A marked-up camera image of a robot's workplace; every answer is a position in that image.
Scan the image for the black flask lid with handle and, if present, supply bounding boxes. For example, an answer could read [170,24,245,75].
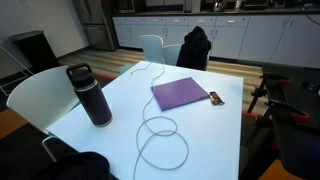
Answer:
[65,63,98,92]

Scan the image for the purple flat board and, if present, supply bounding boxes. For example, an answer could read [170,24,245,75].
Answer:
[150,76,211,112]

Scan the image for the white chair with teal seat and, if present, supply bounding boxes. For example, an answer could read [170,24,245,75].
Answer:
[161,43,211,72]
[117,34,165,76]

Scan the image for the black jacket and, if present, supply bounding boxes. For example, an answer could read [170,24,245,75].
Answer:
[175,25,213,72]

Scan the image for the small red black device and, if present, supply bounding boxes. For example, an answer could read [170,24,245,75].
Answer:
[209,90,226,107]

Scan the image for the stainless steel refrigerator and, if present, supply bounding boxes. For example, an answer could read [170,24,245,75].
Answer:
[72,0,120,52]

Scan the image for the white kitchen cabinets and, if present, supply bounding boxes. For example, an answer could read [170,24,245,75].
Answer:
[112,13,320,70]

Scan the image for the black backpack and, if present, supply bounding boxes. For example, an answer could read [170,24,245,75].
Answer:
[31,151,111,180]

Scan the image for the white plastic chair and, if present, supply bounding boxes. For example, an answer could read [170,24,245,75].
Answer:
[6,65,81,163]

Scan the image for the black cabinet bin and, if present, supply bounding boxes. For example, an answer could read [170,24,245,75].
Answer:
[9,30,61,75]

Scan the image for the black robot stand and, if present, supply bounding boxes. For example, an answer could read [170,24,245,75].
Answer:
[245,65,320,180]

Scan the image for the white cable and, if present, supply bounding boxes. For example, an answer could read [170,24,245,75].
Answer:
[129,62,190,180]

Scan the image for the red handled black clamp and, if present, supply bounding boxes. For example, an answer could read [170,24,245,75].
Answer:
[268,99,311,124]
[259,72,292,86]

